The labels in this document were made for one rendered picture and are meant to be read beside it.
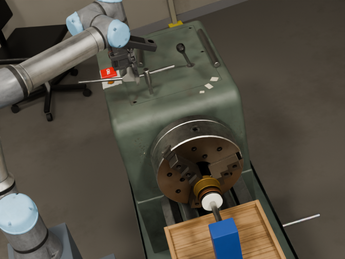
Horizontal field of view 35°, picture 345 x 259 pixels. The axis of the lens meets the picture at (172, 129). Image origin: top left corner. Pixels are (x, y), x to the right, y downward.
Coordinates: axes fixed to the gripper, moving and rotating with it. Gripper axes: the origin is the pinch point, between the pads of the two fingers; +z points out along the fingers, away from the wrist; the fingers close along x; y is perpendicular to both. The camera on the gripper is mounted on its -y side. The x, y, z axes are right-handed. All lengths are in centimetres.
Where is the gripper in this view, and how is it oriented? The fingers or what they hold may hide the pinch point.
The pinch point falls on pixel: (138, 80)
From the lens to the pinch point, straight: 191.1
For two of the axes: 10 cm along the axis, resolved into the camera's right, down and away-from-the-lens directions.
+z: 1.9, 7.5, 6.3
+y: -9.6, 2.9, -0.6
